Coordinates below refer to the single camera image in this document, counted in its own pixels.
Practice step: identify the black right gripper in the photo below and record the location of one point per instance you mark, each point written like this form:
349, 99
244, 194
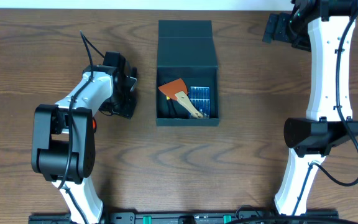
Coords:
277, 29

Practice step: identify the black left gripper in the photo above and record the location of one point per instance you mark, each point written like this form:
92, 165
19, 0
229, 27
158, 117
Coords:
128, 97

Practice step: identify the orange scraper wooden handle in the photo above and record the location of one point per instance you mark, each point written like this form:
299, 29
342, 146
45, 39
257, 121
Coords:
177, 90

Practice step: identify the black box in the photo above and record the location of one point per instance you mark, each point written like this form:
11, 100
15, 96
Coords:
186, 50

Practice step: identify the red handled cutting pliers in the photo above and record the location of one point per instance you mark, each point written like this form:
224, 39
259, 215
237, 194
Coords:
94, 125

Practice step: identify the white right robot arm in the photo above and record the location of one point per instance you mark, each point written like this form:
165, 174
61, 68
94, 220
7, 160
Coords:
324, 28

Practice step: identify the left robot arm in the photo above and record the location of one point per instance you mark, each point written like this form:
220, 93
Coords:
63, 144

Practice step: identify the black yellow screwdriver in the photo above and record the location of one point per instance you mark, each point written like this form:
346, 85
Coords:
171, 109

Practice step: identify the blue drill bit case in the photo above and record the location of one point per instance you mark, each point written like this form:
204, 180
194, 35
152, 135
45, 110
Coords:
200, 97

